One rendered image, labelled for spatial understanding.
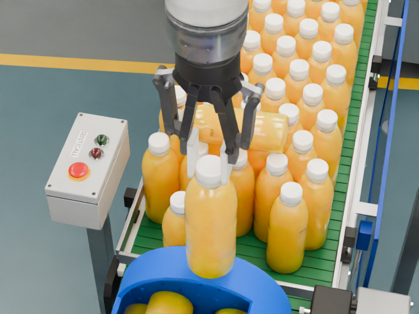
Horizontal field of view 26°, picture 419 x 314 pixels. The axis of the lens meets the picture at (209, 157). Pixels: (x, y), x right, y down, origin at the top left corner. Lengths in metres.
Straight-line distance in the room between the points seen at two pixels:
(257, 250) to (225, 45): 0.89
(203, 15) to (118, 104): 2.43
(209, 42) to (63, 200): 0.78
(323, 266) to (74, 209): 0.50
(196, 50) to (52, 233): 2.06
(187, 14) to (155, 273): 0.56
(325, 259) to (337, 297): 0.18
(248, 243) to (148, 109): 1.57
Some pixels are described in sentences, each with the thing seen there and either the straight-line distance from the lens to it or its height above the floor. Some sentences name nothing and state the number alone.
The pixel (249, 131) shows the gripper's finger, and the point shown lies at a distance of 1.10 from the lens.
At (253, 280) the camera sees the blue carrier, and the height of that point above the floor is 1.21.
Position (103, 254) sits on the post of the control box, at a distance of 1.94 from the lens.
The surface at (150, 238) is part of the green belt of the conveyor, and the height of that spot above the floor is 0.90.
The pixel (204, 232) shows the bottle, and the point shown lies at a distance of 1.25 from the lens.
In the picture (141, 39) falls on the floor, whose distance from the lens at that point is 3.61.
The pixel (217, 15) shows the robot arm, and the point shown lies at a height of 1.77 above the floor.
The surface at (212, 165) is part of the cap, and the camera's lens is 1.19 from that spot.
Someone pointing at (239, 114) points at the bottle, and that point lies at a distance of 1.65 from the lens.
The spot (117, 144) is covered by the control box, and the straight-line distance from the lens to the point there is 1.73.
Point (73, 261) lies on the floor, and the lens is 2.92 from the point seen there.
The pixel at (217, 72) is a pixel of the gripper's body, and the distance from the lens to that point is 1.01.
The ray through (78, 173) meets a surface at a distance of 1.68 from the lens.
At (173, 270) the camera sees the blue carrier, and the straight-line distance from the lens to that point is 1.39.
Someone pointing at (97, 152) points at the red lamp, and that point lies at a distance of 1.71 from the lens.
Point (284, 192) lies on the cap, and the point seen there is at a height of 1.12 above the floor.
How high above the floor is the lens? 2.38
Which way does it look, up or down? 49 degrees down
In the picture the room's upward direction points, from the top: straight up
